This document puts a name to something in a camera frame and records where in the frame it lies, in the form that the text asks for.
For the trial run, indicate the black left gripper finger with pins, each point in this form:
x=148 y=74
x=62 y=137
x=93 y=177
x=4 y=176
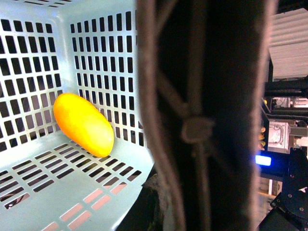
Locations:
x=202 y=72

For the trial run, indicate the light blue plastic basket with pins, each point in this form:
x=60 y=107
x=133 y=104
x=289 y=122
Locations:
x=73 y=154

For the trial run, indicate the yellow mango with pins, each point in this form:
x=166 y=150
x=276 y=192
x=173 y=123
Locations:
x=79 y=120

